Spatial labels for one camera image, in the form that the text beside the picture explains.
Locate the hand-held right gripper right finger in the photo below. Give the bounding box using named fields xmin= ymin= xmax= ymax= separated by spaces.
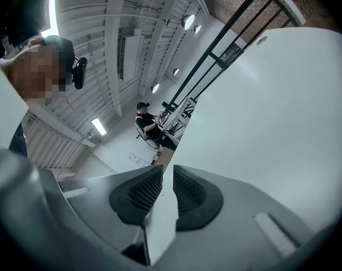
xmin=151 ymin=164 xmax=330 ymax=271

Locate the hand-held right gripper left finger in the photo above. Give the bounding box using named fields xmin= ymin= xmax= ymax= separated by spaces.
xmin=0 ymin=148 xmax=163 ymax=271

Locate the white water dispenser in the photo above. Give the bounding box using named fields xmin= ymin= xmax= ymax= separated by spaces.
xmin=128 ymin=152 xmax=145 ymax=167

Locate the rectangular ceiling light panel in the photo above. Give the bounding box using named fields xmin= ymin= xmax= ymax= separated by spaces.
xmin=91 ymin=117 xmax=106 ymax=137

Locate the person's navy shirt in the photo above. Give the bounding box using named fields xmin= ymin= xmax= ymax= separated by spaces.
xmin=8 ymin=123 xmax=28 ymax=158

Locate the small white table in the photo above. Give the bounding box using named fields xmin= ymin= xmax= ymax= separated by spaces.
xmin=158 ymin=96 xmax=198 ymax=141

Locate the person's head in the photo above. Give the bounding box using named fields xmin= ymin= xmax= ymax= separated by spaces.
xmin=1 ymin=35 xmax=75 ymax=107

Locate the long ceiling light strip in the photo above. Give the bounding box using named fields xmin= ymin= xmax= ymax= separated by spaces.
xmin=40 ymin=0 xmax=58 ymax=38

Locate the black metal railing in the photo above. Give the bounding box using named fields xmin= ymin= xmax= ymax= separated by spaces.
xmin=162 ymin=0 xmax=290 ymax=115

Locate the black head camera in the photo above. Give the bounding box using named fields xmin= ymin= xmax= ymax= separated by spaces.
xmin=71 ymin=56 xmax=88 ymax=90

